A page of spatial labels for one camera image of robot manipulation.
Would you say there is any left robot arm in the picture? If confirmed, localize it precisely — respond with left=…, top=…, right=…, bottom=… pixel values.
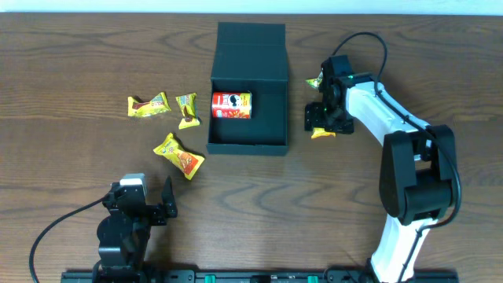
left=91, top=173, right=178, bottom=282

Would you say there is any green yellow snack packet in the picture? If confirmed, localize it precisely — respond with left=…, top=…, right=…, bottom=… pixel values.
left=306, top=72, right=323, bottom=89

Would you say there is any yellow chocolate snack packet upright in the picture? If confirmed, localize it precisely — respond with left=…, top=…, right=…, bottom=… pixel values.
left=176, top=93, right=200, bottom=130

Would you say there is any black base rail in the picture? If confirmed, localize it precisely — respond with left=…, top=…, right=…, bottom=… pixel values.
left=61, top=268, right=460, bottom=283

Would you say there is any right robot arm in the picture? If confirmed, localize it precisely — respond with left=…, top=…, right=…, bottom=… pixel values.
left=305, top=70, right=462, bottom=282

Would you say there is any dark green open box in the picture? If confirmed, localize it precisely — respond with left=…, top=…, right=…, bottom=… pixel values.
left=207, top=22, right=288, bottom=156

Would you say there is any yellow chocolate snack packet left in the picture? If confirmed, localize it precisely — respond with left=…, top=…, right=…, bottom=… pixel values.
left=127, top=92, right=171, bottom=118

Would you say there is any red Pringles can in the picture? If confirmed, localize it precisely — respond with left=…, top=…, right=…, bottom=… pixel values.
left=211, top=92, right=252, bottom=119

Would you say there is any yellow square snack packet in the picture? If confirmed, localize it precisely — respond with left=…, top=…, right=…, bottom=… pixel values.
left=310, top=127, right=336, bottom=139

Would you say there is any yellow orange snack packet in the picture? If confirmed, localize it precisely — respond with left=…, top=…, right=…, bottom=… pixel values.
left=153, top=133, right=205, bottom=180

